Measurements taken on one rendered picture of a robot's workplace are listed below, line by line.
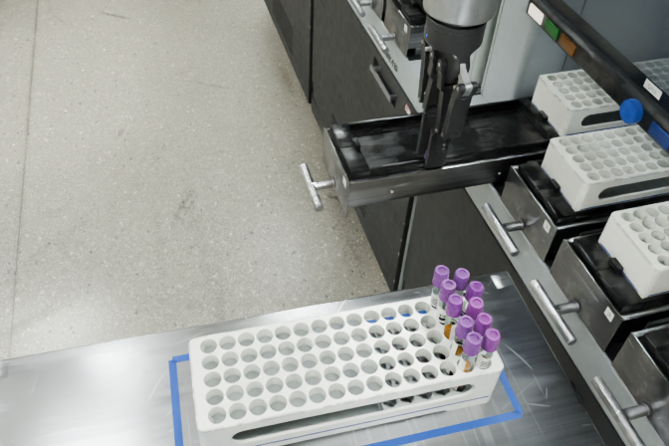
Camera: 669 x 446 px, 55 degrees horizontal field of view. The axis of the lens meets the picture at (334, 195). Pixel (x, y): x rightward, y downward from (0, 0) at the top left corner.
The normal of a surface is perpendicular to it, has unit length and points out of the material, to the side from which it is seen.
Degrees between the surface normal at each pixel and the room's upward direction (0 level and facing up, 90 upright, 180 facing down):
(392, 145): 0
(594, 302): 90
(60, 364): 0
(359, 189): 90
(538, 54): 90
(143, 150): 0
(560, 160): 90
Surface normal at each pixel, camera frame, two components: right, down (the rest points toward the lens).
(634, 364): -0.96, 0.16
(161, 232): 0.04, -0.73
